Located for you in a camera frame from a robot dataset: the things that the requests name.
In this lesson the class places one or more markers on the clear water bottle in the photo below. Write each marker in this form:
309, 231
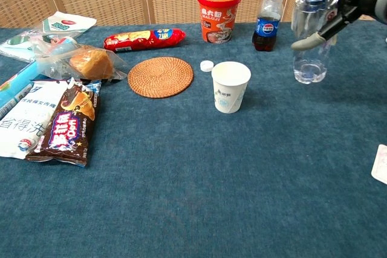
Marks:
310, 64

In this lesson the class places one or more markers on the cola bottle blue cap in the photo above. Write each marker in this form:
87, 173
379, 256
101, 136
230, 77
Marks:
266, 28

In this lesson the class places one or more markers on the orange instant noodle cup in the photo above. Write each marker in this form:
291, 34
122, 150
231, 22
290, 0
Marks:
218, 16

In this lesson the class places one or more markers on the white paper cup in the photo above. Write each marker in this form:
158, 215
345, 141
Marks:
228, 95

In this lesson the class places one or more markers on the round woven rattan coaster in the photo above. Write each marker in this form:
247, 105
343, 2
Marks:
160, 77

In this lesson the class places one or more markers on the red biscuit pack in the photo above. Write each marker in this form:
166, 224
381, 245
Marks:
142, 40

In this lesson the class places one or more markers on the blue table cloth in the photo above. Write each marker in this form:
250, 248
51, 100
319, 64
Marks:
193, 194

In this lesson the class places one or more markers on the bread in clear bag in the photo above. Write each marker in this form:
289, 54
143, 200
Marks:
90, 64

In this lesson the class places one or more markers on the green white dishcloth pack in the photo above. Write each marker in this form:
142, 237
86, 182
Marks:
66, 23

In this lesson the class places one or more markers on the brown chocolate snack bag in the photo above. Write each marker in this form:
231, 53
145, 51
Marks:
69, 128

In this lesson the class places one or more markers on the blue plastic wrap roll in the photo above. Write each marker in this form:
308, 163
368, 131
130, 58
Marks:
18, 79

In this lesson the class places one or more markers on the white detergent bag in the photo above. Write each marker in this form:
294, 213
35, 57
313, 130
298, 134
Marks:
24, 113

